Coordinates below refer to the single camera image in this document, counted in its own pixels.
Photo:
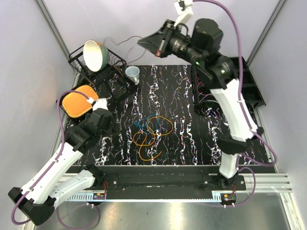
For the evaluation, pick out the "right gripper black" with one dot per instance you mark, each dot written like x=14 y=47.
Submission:
x=153 y=42

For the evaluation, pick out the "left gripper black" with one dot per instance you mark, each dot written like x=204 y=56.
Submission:
x=113 y=128

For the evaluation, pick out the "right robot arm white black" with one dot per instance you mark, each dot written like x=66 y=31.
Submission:
x=219 y=75

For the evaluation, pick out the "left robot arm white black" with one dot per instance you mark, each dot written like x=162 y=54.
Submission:
x=38 y=198

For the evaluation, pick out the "light blue cup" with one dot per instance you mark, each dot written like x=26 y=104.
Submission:
x=133 y=73

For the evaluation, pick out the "cream green bowl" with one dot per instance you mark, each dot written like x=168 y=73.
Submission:
x=95 y=55

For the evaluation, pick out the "black bin near left column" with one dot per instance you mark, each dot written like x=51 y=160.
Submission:
x=204 y=100

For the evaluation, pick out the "black bin middle right column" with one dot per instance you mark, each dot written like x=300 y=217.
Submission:
x=248 y=80

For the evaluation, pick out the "black bin near right column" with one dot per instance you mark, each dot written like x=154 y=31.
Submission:
x=252 y=95

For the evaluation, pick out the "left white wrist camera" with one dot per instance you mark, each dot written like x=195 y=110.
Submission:
x=100 y=103

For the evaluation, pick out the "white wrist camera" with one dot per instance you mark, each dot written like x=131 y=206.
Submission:
x=100 y=103
x=184 y=11

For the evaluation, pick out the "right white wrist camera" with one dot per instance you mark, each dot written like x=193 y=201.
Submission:
x=184 y=11

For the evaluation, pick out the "black wire dish rack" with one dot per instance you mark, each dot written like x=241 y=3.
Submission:
x=111 y=82

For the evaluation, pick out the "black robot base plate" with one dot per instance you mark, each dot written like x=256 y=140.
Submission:
x=158 y=183

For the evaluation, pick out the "aluminium rail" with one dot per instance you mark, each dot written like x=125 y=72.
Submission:
x=271 y=183

